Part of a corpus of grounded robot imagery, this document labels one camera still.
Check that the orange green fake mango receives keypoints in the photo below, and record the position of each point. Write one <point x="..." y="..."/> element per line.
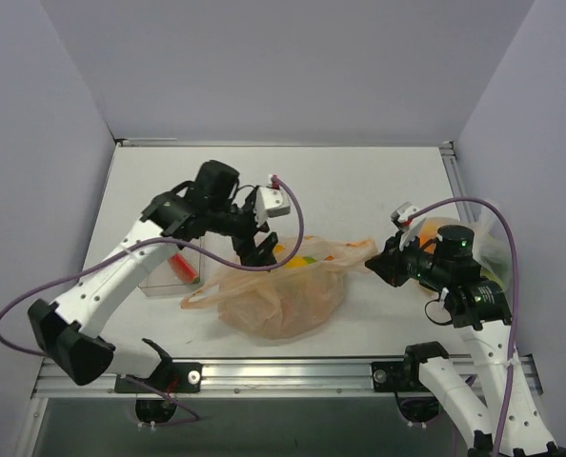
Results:
<point x="300" y="262"/>

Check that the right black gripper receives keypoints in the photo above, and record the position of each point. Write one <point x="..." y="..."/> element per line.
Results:
<point x="393" y="262"/>

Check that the aluminium front rail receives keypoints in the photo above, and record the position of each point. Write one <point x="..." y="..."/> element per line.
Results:
<point x="248" y="378"/>

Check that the aluminium right side rail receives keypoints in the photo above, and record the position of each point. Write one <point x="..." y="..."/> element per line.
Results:
<point x="469" y="208"/>

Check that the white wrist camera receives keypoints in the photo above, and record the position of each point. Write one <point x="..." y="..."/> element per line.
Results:
<point x="408" y="224"/>
<point x="270" y="202"/>

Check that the fake watermelon slice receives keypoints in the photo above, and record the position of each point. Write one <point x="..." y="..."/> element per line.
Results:
<point x="183" y="269"/>

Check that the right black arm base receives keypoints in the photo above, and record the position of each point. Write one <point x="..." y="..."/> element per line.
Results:
<point x="417" y="406"/>

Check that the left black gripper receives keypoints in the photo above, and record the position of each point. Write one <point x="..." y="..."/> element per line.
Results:
<point x="251" y="228"/>

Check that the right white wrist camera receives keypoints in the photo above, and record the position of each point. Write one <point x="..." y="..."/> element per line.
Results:
<point x="408" y="224"/>

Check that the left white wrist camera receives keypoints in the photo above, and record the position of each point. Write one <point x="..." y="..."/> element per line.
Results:
<point x="270" y="202"/>

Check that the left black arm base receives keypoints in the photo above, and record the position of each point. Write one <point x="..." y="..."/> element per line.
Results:
<point x="153" y="406"/>

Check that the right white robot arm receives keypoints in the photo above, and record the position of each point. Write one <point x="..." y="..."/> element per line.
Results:
<point x="503" y="420"/>

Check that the aluminium rail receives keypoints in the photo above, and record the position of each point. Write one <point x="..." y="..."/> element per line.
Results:
<point x="469" y="208"/>
<point x="248" y="378"/>

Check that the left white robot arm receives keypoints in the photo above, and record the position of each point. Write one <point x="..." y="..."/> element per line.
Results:
<point x="68" y="329"/>

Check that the clear plastic fruit box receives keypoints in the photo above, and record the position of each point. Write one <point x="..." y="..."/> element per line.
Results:
<point x="162" y="281"/>

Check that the orange plastic shopping bag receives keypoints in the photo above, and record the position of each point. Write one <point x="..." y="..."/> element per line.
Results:
<point x="285" y="302"/>

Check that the clear bag of fruits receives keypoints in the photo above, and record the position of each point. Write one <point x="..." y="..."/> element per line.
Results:
<point x="492" y="253"/>

